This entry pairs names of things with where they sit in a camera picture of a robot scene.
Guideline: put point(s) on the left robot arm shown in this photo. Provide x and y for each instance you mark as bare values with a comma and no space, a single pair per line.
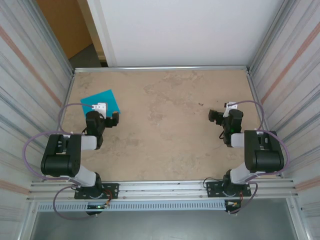
60,162

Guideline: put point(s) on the aluminium frame cross bar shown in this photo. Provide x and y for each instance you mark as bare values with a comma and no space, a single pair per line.
160,68

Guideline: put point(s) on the small circuit board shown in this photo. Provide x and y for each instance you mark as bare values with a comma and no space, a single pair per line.
96,206
232,204

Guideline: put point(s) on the blue paper sheet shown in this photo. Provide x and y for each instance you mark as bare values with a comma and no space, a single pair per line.
105,97

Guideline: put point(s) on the white door frame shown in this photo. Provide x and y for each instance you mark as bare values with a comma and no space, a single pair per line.
102,32

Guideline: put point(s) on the brown wooden door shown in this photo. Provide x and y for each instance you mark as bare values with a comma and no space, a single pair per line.
67,25

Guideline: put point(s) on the aluminium frame post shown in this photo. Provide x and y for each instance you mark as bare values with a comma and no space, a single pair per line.
53,37
268,37

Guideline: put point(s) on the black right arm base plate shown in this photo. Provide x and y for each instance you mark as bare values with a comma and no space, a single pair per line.
212,191

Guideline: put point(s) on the wide aluminium mounting rail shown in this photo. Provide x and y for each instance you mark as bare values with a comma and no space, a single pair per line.
162,190

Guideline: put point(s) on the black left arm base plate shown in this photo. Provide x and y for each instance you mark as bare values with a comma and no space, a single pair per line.
112,190

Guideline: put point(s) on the grey metal sheet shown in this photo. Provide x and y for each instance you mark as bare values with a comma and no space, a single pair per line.
162,225

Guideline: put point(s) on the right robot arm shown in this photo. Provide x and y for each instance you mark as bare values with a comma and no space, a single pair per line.
265,160

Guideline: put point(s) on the aluminium table side rail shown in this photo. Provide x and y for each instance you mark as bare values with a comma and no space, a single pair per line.
70,87
252,87

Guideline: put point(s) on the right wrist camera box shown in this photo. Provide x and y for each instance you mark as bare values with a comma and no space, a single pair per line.
231,104

